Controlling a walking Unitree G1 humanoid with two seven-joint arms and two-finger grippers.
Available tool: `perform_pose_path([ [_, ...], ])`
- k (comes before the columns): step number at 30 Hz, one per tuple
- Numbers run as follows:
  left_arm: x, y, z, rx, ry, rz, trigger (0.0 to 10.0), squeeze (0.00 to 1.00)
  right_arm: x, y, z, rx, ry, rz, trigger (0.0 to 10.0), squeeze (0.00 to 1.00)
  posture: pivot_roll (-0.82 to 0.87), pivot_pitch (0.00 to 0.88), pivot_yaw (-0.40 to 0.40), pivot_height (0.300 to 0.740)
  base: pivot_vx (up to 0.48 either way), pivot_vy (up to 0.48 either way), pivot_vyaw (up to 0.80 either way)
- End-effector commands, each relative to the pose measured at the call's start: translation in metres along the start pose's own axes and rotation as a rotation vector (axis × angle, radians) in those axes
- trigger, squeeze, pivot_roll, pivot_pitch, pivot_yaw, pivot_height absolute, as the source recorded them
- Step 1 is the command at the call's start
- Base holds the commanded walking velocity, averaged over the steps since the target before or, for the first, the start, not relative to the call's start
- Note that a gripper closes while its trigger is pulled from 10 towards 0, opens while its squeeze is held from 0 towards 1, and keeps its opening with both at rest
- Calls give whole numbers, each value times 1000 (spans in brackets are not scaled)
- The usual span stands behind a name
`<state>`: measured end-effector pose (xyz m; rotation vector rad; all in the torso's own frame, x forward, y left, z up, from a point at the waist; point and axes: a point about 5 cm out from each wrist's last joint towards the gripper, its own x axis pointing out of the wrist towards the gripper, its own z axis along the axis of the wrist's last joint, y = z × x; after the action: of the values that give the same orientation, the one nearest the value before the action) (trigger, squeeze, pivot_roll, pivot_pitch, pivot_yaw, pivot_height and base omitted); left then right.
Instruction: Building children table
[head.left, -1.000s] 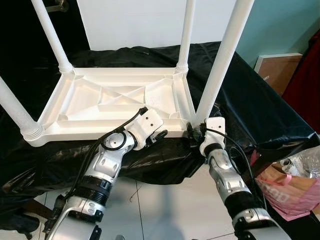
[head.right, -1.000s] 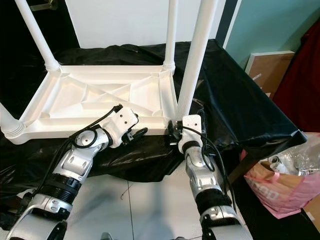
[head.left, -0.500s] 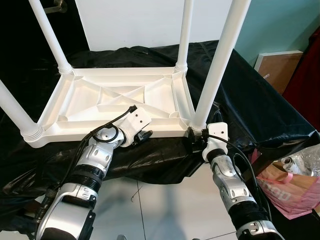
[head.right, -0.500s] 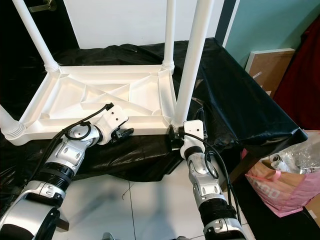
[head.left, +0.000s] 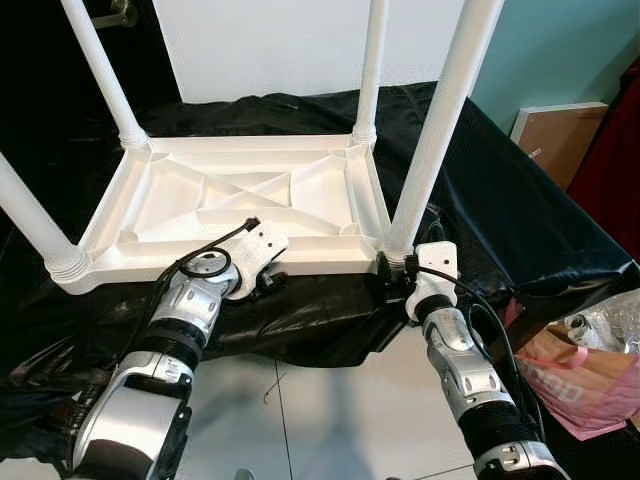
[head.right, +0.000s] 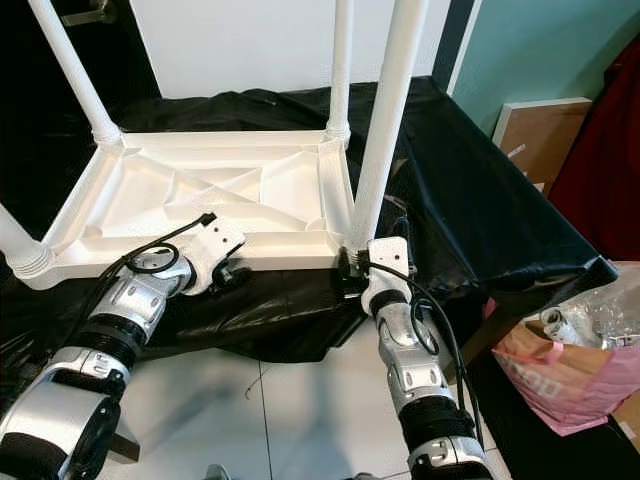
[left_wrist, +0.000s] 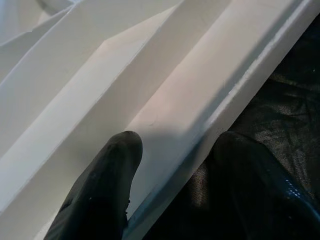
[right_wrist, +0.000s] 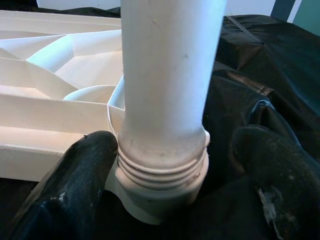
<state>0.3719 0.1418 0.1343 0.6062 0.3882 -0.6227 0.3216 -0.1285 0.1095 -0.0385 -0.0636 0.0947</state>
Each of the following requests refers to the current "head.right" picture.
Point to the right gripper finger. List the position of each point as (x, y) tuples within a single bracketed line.
[(343, 260)]

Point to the white plastic children table top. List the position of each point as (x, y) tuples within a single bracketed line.
[(300, 252)]

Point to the white plastic table leg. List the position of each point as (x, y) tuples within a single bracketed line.
[(341, 70), (75, 75), (390, 110), (20, 245)]

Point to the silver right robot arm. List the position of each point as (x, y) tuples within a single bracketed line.
[(420, 390)]

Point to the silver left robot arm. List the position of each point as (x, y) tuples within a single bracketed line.
[(80, 390)]

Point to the dark wooden table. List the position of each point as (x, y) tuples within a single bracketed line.
[(485, 330)]

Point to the black plastic table cover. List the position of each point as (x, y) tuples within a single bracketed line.
[(500, 210)]

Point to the robot left leg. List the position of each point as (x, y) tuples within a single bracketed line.
[(217, 473)]

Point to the brown cardboard panel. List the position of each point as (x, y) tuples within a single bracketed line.
[(540, 138)]

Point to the pink shopping bag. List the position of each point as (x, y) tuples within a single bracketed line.
[(565, 380)]

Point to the clear plastic packaging bundle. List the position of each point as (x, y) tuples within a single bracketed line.
[(595, 318)]

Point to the dark red curtain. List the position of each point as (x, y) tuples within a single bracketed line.
[(600, 150)]

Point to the brown cardboard box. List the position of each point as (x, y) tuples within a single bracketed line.
[(627, 415)]

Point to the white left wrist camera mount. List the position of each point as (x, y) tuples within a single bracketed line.
[(215, 245)]

